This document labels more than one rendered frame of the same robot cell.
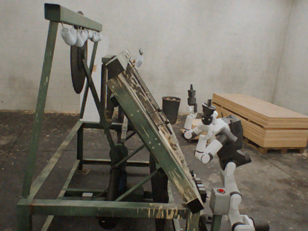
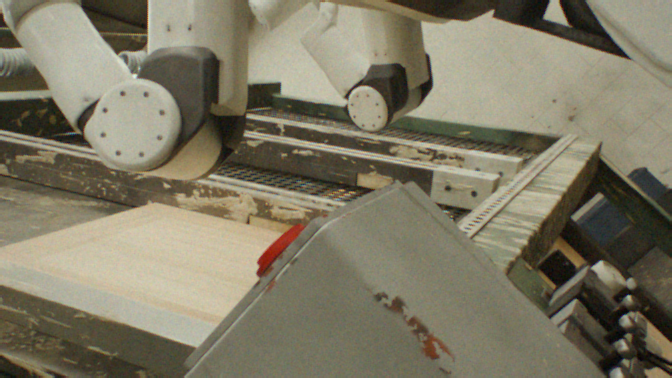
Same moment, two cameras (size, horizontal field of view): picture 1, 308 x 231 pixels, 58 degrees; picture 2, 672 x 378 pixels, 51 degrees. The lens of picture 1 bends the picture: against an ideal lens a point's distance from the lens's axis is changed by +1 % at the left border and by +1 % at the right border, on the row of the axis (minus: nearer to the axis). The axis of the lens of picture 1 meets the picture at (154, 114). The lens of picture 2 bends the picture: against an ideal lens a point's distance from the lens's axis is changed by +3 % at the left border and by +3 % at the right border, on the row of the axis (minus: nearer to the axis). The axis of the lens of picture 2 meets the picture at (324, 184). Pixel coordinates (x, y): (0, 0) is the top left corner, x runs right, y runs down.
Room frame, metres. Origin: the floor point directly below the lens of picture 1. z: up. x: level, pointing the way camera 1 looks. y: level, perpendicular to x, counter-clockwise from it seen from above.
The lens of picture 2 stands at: (1.68, -0.80, 0.88)
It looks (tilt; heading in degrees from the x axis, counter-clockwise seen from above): 11 degrees up; 30
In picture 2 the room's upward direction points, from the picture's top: 43 degrees counter-clockwise
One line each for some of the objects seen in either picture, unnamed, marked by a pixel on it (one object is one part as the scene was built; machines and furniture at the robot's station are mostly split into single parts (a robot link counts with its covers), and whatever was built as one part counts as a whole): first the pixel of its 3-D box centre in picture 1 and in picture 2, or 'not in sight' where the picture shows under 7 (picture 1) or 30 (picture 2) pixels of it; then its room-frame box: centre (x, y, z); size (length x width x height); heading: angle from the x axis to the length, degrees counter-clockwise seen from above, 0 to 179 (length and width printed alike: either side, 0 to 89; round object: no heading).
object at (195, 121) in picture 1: (195, 130); not in sight; (5.87, -0.95, 0.20); 0.61 x 0.53 x 0.40; 16
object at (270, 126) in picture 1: (251, 119); not in sight; (6.60, -2.41, 0.39); 2.46 x 1.05 x 0.78; 16
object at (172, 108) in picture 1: (170, 110); not in sight; (7.06, -0.41, 0.33); 0.52 x 0.51 x 0.65; 16
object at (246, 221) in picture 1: (241, 224); not in sight; (2.50, -0.99, 0.28); 0.21 x 0.20 x 0.13; 95
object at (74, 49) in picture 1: (82, 54); not in sight; (2.80, 0.76, 1.85); 0.80 x 0.06 x 0.80; 5
